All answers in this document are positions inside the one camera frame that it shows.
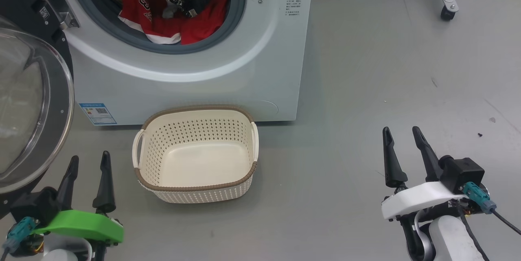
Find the red and white jersey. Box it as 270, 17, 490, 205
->
118, 0, 183, 45

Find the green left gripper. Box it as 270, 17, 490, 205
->
32, 151, 125, 245

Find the round glass washing machine door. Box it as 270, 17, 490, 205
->
0, 0, 76, 219

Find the white washing machine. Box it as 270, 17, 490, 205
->
12, 0, 315, 127

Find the cream perforated laundry basket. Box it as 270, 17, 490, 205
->
132, 105, 260, 205

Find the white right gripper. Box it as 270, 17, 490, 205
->
381, 126, 469, 221

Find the blue energy label sticker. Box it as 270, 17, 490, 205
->
79, 103, 118, 126

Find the left camera cable teal plug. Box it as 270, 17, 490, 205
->
2, 217, 38, 255

